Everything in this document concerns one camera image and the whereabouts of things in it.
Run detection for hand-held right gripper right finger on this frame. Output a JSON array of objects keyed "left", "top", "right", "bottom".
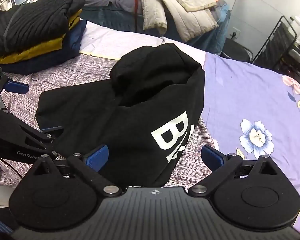
[{"left": 189, "top": 145, "right": 278, "bottom": 196}]

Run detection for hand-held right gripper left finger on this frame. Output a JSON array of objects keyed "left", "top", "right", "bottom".
[{"left": 34, "top": 145, "right": 123, "bottom": 197}]

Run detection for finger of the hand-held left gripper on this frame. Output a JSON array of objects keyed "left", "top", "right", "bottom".
[
  {"left": 0, "top": 67, "right": 30, "bottom": 95},
  {"left": 20, "top": 122, "right": 64, "bottom": 159}
]

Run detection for black hooded zip jacket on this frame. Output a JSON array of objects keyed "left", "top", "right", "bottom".
[{"left": 36, "top": 43, "right": 206, "bottom": 188}]

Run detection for mustard yellow garment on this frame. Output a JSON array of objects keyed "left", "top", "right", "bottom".
[{"left": 0, "top": 9, "right": 83, "bottom": 64}]

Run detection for navy blue garment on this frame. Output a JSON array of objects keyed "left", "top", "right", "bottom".
[{"left": 1, "top": 19, "right": 87, "bottom": 75}]

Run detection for black ribbed sweater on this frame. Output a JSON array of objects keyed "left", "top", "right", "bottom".
[{"left": 0, "top": 0, "right": 86, "bottom": 57}]

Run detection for lilac floral bed sheet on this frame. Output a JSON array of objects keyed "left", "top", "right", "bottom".
[{"left": 80, "top": 20, "right": 300, "bottom": 233}]

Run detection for black stool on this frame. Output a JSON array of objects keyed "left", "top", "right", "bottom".
[{"left": 220, "top": 39, "right": 254, "bottom": 63}]

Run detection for beige quilted jacket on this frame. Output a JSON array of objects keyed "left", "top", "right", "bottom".
[{"left": 132, "top": 0, "right": 219, "bottom": 43}]

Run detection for red strap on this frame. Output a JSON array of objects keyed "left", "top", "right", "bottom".
[{"left": 132, "top": 0, "right": 140, "bottom": 25}]

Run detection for black wire rack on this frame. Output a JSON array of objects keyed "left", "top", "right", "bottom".
[{"left": 251, "top": 15, "right": 300, "bottom": 93}]

